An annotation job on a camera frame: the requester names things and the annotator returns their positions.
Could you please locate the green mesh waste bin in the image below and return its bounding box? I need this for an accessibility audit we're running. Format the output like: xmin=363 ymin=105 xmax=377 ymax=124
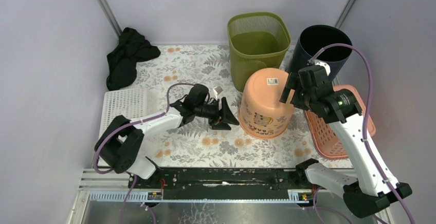
xmin=227 ymin=12 xmax=292 ymax=92

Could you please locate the black cloth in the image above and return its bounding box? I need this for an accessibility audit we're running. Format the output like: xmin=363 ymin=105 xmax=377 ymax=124
xmin=106 ymin=27 xmax=161 ymax=91

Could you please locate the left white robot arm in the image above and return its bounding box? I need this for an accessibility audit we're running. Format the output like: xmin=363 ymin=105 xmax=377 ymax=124
xmin=93 ymin=84 xmax=240 ymax=189

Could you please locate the pink plastic basket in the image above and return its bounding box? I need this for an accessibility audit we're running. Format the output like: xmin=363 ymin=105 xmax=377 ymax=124
xmin=304 ymin=85 xmax=376 ymax=160

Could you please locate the orange round bucket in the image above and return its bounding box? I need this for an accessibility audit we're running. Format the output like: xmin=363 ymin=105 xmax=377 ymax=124
xmin=238 ymin=68 xmax=295 ymax=139

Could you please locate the dark blue round bin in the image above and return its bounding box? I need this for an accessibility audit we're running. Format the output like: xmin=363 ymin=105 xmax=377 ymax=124
xmin=285 ymin=24 xmax=353 ymax=80

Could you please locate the floral table mat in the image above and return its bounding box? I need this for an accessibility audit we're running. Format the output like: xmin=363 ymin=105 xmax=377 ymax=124
xmin=127 ymin=45 xmax=351 ymax=169

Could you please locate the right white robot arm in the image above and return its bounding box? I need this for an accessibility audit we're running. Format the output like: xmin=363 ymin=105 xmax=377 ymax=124
xmin=280 ymin=65 xmax=412 ymax=218

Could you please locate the white plastic basket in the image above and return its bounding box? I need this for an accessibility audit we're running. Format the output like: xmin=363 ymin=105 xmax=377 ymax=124
xmin=98 ymin=87 xmax=162 ymax=162

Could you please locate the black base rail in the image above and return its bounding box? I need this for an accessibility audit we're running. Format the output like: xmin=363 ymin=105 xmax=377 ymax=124
xmin=128 ymin=167 xmax=313 ymax=202

